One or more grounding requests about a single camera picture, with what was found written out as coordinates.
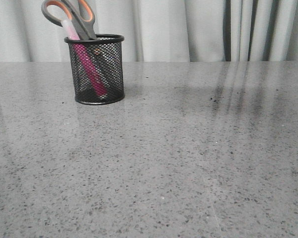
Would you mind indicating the grey and orange scissors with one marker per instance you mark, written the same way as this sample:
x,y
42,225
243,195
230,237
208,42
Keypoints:
x,y
83,27

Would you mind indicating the black mesh pen bin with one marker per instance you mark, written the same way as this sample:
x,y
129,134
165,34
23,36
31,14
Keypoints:
x,y
97,69

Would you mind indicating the white pleated curtain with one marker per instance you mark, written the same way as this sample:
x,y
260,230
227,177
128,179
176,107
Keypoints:
x,y
162,30

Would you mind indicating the pink pen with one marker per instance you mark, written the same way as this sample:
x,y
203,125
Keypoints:
x,y
90,69

